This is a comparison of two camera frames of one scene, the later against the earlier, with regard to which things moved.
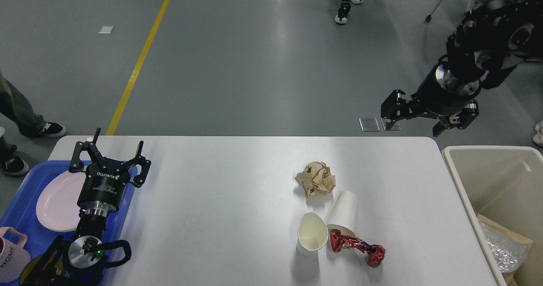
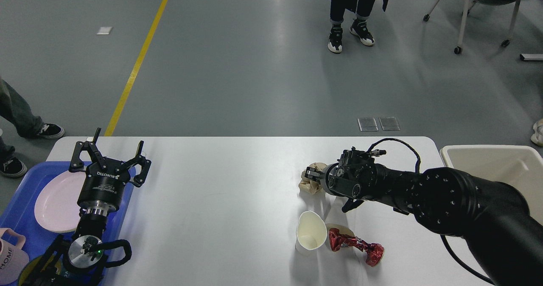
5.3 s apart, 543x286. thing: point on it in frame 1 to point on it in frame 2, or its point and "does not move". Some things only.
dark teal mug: [47, 270] does not move
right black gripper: [443, 91] to [333, 179]
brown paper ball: [317, 179] does not move
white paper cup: [312, 234] does not move
